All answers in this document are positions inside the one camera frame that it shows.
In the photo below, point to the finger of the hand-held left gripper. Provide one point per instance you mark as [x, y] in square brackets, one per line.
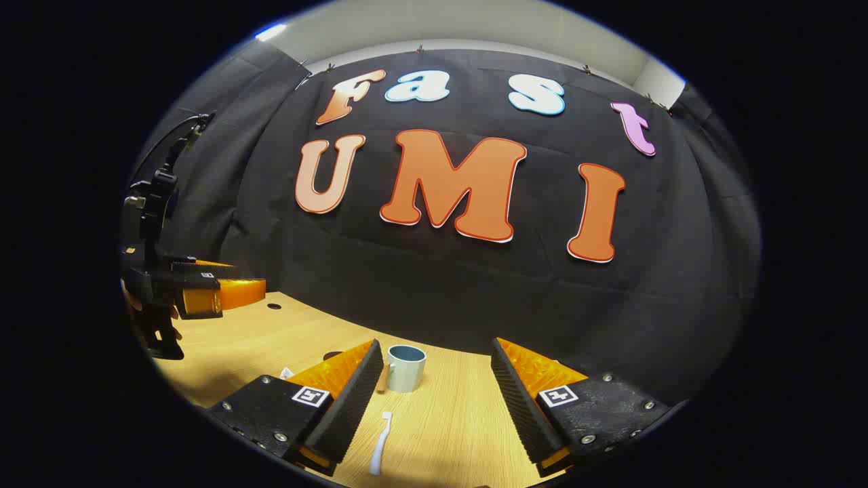
[217, 263]
[237, 293]

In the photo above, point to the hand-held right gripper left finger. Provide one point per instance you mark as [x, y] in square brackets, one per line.
[352, 407]

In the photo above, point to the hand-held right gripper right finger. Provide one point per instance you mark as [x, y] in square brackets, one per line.
[522, 407]

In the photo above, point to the white toothbrush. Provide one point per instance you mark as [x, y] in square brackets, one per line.
[380, 447]

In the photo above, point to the wooden desktop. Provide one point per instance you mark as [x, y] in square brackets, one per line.
[447, 420]

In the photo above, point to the black backdrop cloth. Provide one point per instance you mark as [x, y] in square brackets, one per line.
[475, 291]

